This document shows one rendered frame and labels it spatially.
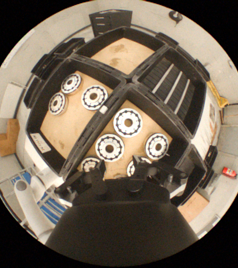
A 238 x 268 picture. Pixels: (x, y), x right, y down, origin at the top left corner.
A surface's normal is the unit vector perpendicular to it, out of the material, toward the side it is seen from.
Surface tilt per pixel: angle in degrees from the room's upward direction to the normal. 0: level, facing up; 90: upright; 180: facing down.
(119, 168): 0
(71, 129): 0
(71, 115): 0
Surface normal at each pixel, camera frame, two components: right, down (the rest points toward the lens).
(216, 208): -0.83, -0.56
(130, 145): 0.00, 0.05
